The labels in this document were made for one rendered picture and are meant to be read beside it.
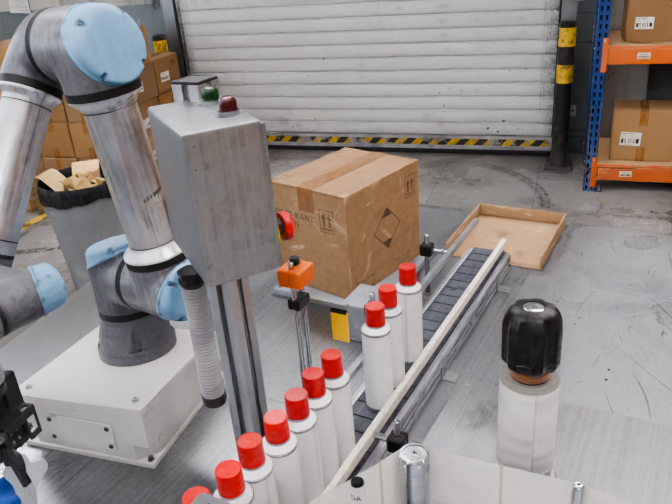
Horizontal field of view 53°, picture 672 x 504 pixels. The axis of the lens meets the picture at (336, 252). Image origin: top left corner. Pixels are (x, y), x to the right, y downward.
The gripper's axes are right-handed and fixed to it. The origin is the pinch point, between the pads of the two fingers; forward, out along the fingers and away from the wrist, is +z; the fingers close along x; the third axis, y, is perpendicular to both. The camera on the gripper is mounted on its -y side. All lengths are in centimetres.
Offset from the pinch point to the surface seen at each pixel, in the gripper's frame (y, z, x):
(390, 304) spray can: 44, -15, -50
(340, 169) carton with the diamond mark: 96, -21, -25
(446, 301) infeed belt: 77, 3, -54
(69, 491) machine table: 10.3, 7.8, -1.2
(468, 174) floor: 407, 92, -14
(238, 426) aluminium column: 21.0, -2.8, -29.7
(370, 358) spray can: 36, -8, -48
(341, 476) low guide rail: 16, -1, -49
